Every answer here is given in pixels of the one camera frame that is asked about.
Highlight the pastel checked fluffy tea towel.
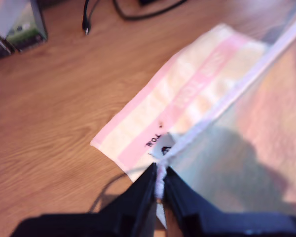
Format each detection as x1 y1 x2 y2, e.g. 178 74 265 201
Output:
90 0 296 230

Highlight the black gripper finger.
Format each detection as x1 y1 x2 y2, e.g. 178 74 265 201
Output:
164 167 220 237
98 163 158 237

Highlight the green and white long box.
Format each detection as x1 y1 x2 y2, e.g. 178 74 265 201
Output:
4 0 49 53

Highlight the dark brown small box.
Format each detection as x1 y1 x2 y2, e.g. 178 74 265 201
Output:
0 37 15 63

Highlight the black USB cable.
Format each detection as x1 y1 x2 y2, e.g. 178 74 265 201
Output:
81 0 188 35

